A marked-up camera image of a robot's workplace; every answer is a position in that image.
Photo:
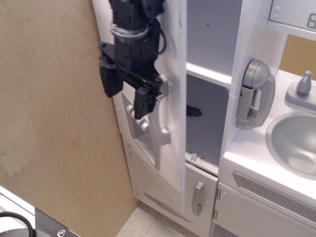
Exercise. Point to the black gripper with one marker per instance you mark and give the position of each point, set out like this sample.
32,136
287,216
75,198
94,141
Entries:
133,63

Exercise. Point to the white fridge door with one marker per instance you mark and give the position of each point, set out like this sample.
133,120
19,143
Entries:
172,64

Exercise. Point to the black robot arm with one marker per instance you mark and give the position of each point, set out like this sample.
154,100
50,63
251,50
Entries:
135,19

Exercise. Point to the white toy fridge cabinet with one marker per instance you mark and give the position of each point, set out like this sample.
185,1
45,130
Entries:
223,37

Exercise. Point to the grey ice dispenser panel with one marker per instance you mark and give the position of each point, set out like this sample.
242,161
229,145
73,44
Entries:
141,134

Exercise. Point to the purple toy eggplant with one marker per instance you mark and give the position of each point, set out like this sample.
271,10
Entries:
193,111

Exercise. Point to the white lower freezer door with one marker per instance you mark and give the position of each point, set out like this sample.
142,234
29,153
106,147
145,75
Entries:
150,188

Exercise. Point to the grey toy telephone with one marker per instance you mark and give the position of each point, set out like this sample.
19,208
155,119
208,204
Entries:
256,97

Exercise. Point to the white toy oven front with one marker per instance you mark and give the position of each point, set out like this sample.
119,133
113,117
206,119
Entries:
245,215

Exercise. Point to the grey toy sink basin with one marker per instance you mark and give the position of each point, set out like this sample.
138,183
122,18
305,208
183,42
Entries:
291,140

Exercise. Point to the grey toy faucet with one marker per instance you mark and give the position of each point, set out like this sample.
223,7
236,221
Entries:
302,93

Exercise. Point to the white toy microwave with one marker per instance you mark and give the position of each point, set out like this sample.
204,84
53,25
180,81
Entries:
294,17

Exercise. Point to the grey oven vent panel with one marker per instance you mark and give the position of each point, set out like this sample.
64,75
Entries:
276,197

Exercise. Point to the grey fridge door handle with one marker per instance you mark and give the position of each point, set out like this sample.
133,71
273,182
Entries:
157,127

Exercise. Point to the grey freezer door handle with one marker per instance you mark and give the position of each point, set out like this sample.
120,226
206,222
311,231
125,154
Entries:
196,205

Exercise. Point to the black metal base plate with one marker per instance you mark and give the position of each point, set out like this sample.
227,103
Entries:
45,226

